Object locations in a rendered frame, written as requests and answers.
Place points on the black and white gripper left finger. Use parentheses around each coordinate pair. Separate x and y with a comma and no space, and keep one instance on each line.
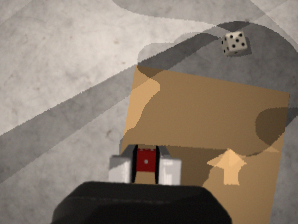
(122,168)

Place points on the red die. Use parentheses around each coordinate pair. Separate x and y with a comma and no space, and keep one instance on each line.
(146,159)

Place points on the orange flat mat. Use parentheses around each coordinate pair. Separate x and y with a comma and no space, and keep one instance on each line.
(228,135)

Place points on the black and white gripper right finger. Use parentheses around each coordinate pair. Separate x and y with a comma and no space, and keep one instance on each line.
(167,169)

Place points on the white die with black pips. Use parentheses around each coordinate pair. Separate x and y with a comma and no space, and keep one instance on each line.
(234,43)

